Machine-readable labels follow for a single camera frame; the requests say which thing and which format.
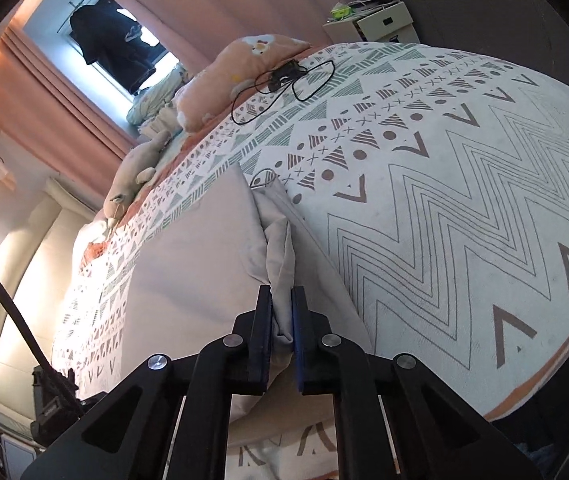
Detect thick black cable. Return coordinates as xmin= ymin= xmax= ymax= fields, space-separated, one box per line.
xmin=0 ymin=240 xmax=72 ymax=386

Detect black boxy device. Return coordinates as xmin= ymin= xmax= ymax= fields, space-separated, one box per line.
xmin=31 ymin=366 xmax=88 ymax=443

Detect white geometric patterned bedsheet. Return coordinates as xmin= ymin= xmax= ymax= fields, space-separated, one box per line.
xmin=49 ymin=42 xmax=569 ymax=480

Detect large beige garment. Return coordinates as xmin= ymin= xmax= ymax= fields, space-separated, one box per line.
xmin=123 ymin=162 xmax=376 ymax=448

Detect dark hanging clothes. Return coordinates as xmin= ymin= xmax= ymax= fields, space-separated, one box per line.
xmin=68 ymin=1 xmax=168 ymax=95

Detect pink curtain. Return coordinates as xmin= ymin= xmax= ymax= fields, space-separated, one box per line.
xmin=0 ymin=0 xmax=363 ymax=168

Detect black cable with small device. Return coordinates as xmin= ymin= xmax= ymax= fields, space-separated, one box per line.
xmin=230 ymin=59 xmax=336 ymax=126

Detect beige plush toy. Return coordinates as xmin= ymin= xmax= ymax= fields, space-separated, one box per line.
xmin=103 ymin=130 xmax=171 ymax=233

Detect white bedside cabinet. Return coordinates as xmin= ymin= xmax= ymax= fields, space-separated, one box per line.
xmin=322 ymin=0 xmax=421 ymax=45

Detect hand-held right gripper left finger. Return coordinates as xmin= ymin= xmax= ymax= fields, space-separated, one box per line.
xmin=19 ymin=285 xmax=274 ymax=480

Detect orange printed pillow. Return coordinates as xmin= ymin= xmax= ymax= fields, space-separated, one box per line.
xmin=173 ymin=34 xmax=311 ymax=133

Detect light green quilt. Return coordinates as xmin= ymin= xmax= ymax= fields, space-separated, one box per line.
xmin=127 ymin=62 xmax=188 ymax=128

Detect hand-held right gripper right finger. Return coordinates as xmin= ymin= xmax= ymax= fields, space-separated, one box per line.
xmin=292 ymin=286 xmax=545 ymax=480

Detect beige upholstered headboard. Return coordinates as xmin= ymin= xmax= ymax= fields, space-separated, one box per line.
xmin=0 ymin=177 xmax=98 ymax=426

